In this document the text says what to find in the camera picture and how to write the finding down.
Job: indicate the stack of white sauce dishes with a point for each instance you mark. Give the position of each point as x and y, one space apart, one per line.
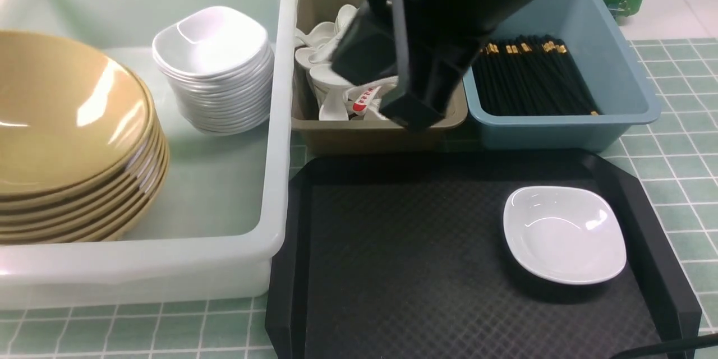
219 63

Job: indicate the pile of white spoons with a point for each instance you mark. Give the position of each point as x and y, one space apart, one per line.
313 53

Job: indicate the olive brown plastic bin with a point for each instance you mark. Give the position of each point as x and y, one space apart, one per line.
357 137

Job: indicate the pile of black chopsticks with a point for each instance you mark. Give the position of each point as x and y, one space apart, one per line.
531 75

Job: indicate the black serving tray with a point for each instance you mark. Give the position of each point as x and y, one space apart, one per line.
402 256

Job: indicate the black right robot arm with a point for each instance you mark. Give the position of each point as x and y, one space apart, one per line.
427 44

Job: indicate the large white plastic tub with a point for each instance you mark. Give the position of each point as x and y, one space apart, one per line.
218 219

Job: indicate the stack of tan noodle bowls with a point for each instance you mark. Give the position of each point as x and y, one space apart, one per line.
83 153

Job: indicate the blue plastic bin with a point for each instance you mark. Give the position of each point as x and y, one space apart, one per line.
614 77

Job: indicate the white square sauce dish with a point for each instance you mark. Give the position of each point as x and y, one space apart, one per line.
564 235

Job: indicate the white spoon with red label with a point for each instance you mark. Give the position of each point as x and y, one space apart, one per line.
361 99

